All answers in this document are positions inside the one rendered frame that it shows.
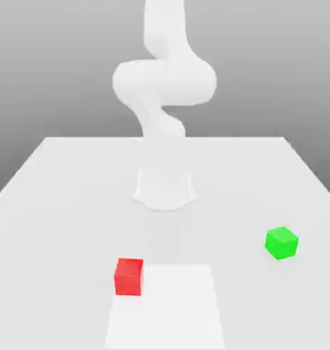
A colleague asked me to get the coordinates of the small red cube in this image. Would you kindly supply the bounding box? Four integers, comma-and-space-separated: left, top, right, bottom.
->
113, 257, 144, 297

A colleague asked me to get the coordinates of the small green cube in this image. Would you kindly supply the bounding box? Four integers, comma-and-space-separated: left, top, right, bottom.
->
264, 226, 300, 261

